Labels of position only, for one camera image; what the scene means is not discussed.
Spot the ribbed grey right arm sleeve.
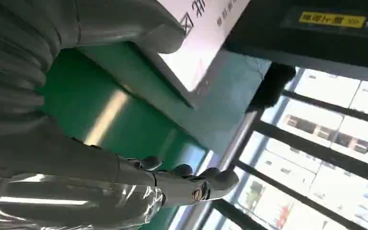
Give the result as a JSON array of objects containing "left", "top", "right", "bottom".
[{"left": 0, "top": 0, "right": 61, "bottom": 127}]

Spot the yellow label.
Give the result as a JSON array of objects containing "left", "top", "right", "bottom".
[{"left": 299, "top": 11, "right": 367, "bottom": 29}]

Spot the black machine housing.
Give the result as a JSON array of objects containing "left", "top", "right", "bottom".
[{"left": 223, "top": 0, "right": 368, "bottom": 86}]

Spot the black window frame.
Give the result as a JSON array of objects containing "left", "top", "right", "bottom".
[{"left": 200, "top": 63, "right": 368, "bottom": 230}]

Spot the white printed parcel box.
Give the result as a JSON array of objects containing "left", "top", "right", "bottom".
[{"left": 136, "top": 0, "right": 251, "bottom": 109}]

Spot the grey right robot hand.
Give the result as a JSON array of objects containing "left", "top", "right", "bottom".
[{"left": 0, "top": 0, "right": 240, "bottom": 208}]

